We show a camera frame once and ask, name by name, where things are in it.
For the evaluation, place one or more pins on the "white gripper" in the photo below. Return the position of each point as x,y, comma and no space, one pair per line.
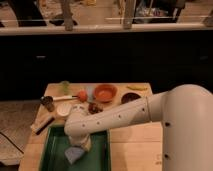
83,142

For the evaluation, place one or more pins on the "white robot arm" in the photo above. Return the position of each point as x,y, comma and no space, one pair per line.
186,115

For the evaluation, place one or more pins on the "green tray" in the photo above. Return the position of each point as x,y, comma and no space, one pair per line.
54,159

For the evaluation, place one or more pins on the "white round lid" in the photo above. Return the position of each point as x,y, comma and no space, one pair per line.
63,109

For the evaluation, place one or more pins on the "red tomato toy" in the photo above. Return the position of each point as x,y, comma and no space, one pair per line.
82,95

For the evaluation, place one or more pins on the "orange bowl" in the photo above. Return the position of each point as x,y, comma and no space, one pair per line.
104,93

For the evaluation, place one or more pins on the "dark metal cup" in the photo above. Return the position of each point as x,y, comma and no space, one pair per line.
47,102

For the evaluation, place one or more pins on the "dark brown bowl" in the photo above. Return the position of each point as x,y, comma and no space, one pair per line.
128,97

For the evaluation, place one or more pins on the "yellow banana toy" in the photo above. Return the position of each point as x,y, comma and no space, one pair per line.
137,88

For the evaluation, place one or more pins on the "white handled spatula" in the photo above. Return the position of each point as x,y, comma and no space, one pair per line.
60,98

